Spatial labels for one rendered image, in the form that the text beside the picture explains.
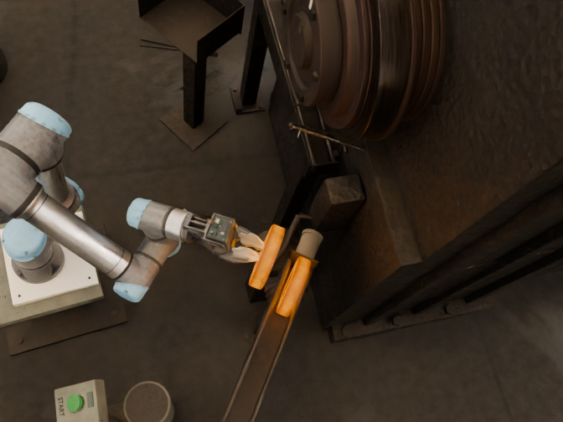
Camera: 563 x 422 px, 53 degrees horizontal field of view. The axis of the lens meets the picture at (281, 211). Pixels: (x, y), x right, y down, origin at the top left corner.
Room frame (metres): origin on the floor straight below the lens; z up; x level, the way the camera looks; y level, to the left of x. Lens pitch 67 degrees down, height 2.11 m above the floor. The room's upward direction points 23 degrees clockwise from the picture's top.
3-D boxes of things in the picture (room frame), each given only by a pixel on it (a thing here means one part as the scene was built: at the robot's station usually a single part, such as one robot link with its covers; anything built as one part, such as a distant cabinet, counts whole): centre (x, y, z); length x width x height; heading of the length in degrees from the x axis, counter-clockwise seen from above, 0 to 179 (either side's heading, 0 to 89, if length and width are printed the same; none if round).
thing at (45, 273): (0.30, 0.64, 0.37); 0.15 x 0.15 x 0.10
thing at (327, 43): (0.83, 0.09, 1.11); 0.28 x 0.06 x 0.28; 34
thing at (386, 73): (0.88, 0.01, 1.11); 0.47 x 0.06 x 0.47; 34
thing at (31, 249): (0.31, 0.63, 0.49); 0.13 x 0.12 x 0.14; 176
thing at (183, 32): (1.14, 0.51, 0.36); 0.26 x 0.20 x 0.72; 69
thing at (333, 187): (0.70, -0.13, 0.68); 0.11 x 0.08 x 0.24; 124
